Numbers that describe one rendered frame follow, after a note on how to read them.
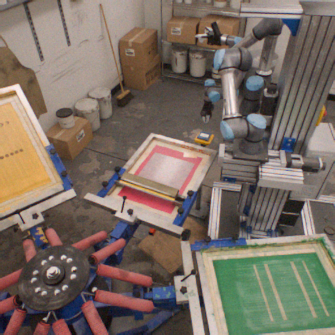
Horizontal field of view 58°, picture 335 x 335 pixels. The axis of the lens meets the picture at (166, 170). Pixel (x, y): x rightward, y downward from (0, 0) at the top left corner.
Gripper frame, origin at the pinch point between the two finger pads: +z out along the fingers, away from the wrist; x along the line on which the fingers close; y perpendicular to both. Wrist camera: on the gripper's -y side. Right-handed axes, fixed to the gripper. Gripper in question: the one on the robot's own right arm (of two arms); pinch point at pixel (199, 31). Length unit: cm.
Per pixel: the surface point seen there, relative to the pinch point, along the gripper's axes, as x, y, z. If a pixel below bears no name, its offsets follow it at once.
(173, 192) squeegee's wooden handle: -112, 47, -49
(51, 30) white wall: -7, 34, 194
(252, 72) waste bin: 184, 148, 26
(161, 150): -75, 63, -9
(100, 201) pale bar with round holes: -144, 44, -14
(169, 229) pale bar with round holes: -136, 46, -63
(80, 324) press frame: -202, 39, -60
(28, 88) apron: -72, 66, 175
